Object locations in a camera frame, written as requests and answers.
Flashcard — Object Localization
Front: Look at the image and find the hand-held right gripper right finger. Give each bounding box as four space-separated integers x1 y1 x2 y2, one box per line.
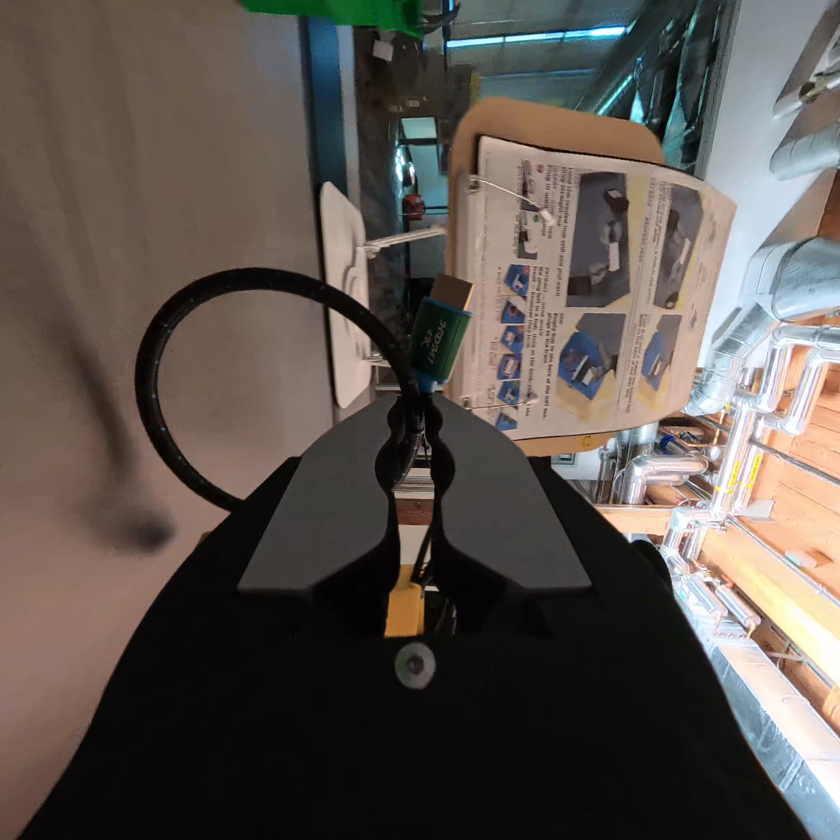
428 394 593 598

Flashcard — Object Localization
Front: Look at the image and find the yellow plastic bin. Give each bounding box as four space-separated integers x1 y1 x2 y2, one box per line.
384 564 441 637

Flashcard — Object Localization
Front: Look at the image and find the black cable with green plugs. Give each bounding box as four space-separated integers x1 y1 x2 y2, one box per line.
134 268 475 592

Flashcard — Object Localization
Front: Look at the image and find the silver metal air duct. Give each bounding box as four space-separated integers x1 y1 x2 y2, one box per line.
682 236 840 416

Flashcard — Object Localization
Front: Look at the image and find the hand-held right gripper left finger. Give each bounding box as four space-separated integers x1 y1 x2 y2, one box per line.
236 394 403 599

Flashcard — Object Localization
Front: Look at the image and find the green plastic bin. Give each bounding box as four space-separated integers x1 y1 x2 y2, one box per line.
239 0 424 39

